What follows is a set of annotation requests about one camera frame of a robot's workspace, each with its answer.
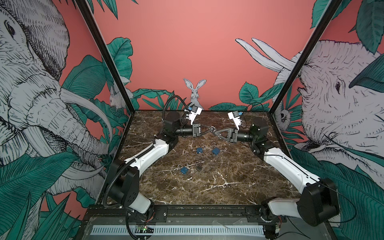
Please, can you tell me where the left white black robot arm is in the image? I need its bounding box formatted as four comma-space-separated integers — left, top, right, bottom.
102, 101, 213, 222

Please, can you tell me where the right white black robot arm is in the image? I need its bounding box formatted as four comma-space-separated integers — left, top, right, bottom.
213, 117, 340, 227

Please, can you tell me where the blue padlock front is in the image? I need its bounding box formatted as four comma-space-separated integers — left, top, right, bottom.
180, 167, 189, 175

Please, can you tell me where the small green circuit board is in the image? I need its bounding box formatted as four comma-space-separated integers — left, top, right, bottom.
136, 226, 154, 234

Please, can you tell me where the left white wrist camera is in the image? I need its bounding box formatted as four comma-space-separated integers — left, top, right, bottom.
185, 105, 203, 125

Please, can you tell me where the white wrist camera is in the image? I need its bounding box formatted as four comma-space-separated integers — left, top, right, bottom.
228, 111, 243, 130
185, 105, 203, 125

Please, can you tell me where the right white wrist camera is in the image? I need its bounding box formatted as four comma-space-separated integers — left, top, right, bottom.
228, 111, 243, 130

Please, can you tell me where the black front mounting rail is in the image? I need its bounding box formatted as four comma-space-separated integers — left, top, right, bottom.
84, 205, 288, 225

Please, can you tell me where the white slotted cable duct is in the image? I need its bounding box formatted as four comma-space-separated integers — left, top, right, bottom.
90, 225, 264, 237

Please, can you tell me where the right black frame post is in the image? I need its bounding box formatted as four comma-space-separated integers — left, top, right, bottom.
269, 0, 342, 115

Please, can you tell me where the black frame post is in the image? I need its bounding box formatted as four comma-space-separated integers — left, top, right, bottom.
269, 0, 342, 115
75, 0, 136, 116

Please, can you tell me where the left black frame post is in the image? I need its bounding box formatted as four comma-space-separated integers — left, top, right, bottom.
75, 0, 136, 116

